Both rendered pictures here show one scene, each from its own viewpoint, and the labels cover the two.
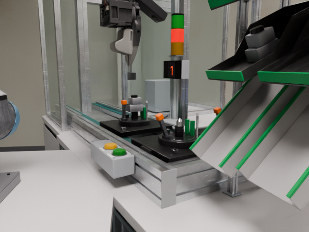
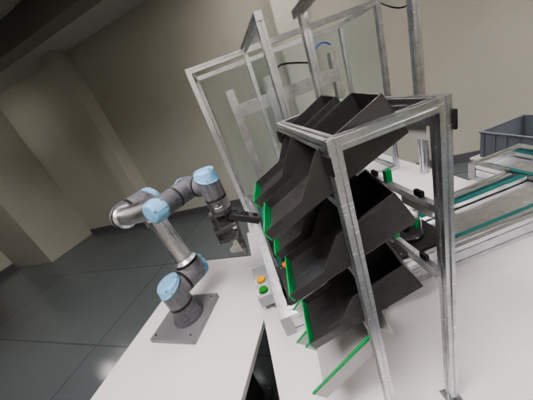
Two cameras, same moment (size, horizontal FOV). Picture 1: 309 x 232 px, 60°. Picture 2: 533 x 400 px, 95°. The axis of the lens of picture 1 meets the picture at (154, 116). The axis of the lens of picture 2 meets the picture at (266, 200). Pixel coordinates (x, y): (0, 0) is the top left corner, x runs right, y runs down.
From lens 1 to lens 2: 70 cm
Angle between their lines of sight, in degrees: 31
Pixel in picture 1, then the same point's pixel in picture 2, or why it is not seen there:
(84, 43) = (251, 150)
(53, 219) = (229, 339)
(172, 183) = (289, 323)
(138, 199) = (277, 324)
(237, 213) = not seen: hidden behind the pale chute
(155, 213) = (281, 340)
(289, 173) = (330, 365)
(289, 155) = (335, 348)
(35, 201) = (223, 320)
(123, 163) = (266, 298)
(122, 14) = (227, 236)
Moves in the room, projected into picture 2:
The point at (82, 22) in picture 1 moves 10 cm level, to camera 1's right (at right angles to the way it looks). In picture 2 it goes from (245, 134) to (257, 130)
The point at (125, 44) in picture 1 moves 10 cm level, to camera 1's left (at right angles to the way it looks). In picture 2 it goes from (236, 248) to (215, 249)
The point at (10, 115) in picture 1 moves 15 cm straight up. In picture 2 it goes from (201, 267) to (187, 244)
